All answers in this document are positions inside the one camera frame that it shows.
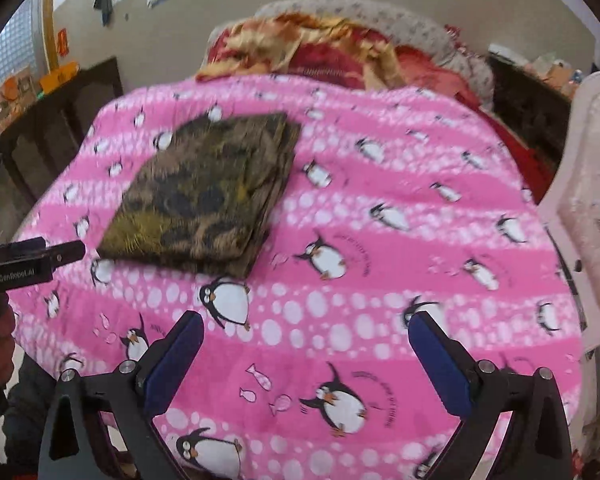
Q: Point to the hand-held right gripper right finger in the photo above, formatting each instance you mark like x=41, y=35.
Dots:
x=440, y=360

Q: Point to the pink penguin blanket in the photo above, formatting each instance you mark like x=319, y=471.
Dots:
x=380, y=240

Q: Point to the brown floral patterned garment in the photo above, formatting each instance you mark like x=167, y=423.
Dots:
x=205, y=190

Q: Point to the glass block window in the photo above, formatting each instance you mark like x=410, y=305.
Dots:
x=12, y=55

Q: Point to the clutter on dark cabinet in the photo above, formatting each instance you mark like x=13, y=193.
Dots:
x=545, y=67

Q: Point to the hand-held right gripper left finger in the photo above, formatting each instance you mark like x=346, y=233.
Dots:
x=172, y=360

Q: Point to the dark wooden side cabinet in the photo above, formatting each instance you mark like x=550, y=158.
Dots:
x=60, y=120

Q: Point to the orange wall sticker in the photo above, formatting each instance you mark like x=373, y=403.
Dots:
x=63, y=41

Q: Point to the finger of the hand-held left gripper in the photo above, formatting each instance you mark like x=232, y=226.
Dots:
x=65, y=254

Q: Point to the red and cream crumpled blanket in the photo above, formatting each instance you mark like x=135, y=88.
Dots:
x=380, y=15

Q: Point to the orange box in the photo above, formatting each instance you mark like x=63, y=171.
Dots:
x=57, y=77

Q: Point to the dark hanging cloth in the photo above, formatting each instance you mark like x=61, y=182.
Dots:
x=103, y=0

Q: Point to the red and gold floral quilt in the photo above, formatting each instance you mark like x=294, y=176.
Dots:
x=320, y=50

